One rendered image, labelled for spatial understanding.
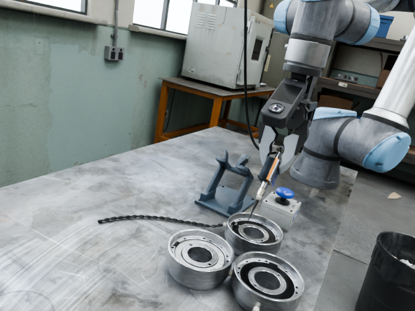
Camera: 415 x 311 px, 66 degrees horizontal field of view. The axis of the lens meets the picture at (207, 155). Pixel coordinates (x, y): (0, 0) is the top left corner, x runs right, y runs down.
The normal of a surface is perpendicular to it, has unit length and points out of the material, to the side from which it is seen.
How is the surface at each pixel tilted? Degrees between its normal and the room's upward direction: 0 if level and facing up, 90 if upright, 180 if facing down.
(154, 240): 0
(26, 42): 90
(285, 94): 32
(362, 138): 75
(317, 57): 90
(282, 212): 90
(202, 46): 90
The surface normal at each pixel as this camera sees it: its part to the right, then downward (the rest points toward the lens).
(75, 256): 0.18, -0.93
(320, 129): -0.81, 0.04
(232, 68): -0.51, 0.20
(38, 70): 0.86, 0.32
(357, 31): 0.40, 0.77
